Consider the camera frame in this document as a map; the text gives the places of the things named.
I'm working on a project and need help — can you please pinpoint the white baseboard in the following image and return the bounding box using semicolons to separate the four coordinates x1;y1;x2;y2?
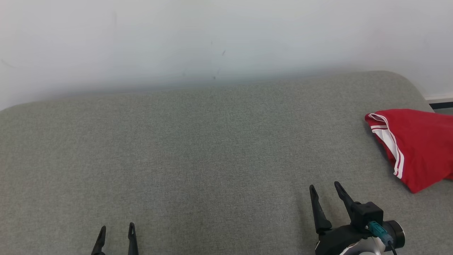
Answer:
424;94;453;104

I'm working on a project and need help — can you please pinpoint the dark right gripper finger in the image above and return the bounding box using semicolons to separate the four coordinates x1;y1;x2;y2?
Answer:
309;184;333;235
334;181;356;221

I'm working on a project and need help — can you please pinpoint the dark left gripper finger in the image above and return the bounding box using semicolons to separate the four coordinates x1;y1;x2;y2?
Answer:
91;225;107;255
128;222;139;255

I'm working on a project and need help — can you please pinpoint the red shirt with white panel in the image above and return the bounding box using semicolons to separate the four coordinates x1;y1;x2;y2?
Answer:
365;109;453;194

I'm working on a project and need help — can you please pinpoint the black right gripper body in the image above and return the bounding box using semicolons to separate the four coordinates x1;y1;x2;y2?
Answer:
315;225;373;255

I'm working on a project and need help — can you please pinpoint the right camera cable teal connector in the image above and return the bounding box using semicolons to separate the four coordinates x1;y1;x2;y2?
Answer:
368;221;399;255

